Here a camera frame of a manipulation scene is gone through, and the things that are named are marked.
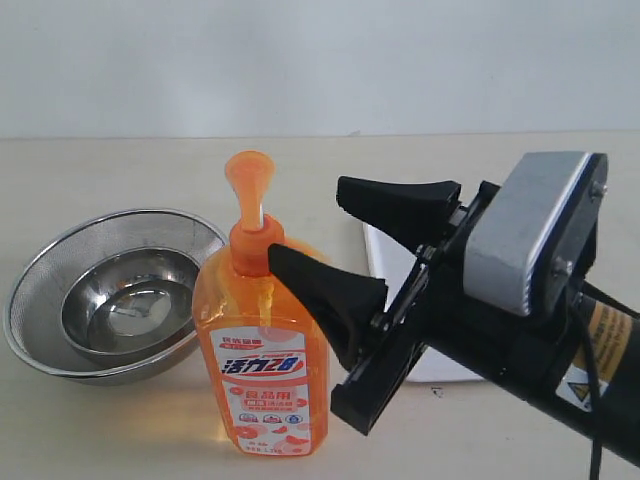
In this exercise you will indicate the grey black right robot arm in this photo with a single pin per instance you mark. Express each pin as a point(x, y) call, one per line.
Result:
point(576, 361)

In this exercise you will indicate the orange pump soap bottle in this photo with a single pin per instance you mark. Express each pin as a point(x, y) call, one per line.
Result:
point(267, 360)

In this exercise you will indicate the steel mesh colander bowl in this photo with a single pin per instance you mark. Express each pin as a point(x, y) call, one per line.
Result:
point(32, 320)

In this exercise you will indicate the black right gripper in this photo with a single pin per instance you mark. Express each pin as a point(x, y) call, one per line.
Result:
point(379, 346)

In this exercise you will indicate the small stainless steel bowl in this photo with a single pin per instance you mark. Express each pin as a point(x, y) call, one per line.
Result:
point(130, 306)

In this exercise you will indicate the white rectangular plastic tray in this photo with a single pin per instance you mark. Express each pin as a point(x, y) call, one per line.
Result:
point(392, 262)

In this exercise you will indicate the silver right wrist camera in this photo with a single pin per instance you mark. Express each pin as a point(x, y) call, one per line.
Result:
point(537, 232)

